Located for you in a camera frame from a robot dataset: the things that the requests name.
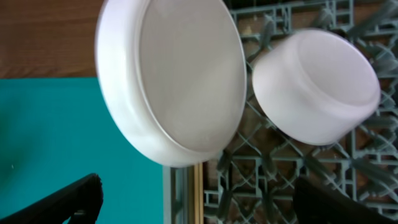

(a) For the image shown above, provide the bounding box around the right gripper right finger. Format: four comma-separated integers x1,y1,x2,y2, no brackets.
293,177,397,224

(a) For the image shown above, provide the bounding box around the white dinner plate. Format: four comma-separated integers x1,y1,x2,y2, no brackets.
95,0,247,167

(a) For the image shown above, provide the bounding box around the wooden chopstick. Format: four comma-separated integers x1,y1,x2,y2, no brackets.
194,163,204,224

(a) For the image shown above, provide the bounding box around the teal serving tray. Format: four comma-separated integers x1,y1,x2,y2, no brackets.
1,78,164,223

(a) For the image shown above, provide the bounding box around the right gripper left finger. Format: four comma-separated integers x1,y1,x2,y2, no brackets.
1,173,103,224

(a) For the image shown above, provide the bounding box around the grey dishwasher rack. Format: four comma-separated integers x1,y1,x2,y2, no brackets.
163,0,397,223

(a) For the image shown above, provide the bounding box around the white bowl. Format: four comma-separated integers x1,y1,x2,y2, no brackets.
252,29,381,146

